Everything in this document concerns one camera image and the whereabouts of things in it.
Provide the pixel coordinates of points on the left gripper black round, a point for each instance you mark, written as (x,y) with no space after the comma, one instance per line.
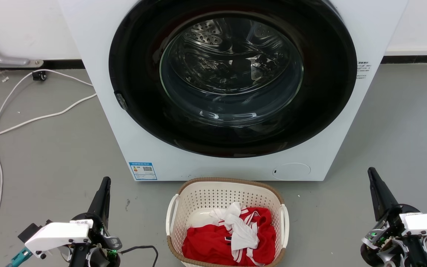
(96,237)

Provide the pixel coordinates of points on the red garment with white stripes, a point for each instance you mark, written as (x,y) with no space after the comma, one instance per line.
(208,243)

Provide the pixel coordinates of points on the white crumpled garment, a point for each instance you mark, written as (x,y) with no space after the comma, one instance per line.
(241,231)

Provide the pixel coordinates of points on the blue energy label sticker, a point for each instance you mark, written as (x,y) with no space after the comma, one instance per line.
(142,171)

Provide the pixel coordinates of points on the round white filter cover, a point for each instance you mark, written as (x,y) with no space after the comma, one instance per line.
(291,171)

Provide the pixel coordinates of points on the black round washer door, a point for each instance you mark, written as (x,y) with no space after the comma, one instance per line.
(143,92)

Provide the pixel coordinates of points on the cream plastic laundry basket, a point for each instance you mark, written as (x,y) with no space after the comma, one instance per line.
(213,194)

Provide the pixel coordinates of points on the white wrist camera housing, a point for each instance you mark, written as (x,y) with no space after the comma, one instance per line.
(58,234)
(426,224)

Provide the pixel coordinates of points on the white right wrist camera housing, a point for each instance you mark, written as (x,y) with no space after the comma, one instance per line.
(426,224)

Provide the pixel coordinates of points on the small printed text sticker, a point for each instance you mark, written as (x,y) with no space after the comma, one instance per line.
(362,70)

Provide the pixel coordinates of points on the white front-load washing machine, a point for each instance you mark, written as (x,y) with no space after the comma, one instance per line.
(98,66)

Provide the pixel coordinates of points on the small black floor plug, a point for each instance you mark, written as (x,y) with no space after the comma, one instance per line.
(39,75)

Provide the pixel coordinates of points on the right gripper black round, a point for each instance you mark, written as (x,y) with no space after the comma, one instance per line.
(391,237)

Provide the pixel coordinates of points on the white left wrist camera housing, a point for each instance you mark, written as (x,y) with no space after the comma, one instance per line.
(58,234)

